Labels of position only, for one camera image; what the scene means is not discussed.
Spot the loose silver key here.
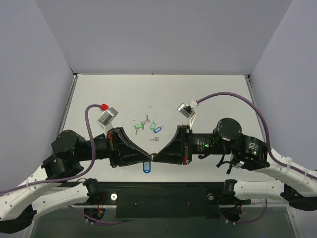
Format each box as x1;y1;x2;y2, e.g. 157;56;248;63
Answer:
149;137;159;142

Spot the green key tag right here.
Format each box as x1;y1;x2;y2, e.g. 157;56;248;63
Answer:
150;121;156;130

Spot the green key tag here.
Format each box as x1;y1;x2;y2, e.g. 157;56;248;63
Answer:
134;121;146;135
150;121;156;130

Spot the blue key tag with ring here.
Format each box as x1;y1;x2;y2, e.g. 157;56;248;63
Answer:
143;162;151;174

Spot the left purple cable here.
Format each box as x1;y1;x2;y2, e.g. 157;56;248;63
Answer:
0;103;127;226

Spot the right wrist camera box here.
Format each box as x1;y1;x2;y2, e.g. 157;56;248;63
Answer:
177;100;199;129

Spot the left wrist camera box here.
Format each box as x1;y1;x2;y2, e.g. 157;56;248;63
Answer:
97;107;118;135

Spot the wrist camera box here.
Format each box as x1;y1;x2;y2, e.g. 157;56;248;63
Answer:
97;107;118;135
177;100;199;129

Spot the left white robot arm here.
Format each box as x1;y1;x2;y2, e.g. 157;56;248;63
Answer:
0;127;152;234

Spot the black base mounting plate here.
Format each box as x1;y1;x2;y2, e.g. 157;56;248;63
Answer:
69;181;251;220

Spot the blue key tag upper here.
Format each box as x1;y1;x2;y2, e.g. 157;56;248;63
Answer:
153;126;162;133

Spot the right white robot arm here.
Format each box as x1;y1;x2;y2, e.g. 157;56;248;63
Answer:
153;118;317;211

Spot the green key tag left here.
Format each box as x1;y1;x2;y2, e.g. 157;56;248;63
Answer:
134;121;146;135

